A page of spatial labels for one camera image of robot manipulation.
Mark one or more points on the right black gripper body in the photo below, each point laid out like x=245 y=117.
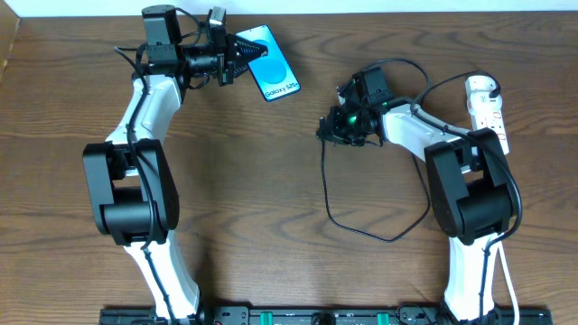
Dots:
x=337 y=125

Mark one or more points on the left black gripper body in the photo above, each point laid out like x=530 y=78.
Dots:
x=228 y=58

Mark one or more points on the blue Galaxy smartphone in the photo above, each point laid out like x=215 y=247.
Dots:
x=272 y=73

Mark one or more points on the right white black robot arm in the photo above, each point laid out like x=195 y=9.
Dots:
x=469 y=187

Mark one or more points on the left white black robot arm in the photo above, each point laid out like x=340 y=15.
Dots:
x=132 y=192

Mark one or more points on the white charger adapter plug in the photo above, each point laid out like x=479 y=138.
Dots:
x=480 y=95

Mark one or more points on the white power strip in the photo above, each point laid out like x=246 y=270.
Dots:
x=493 y=120

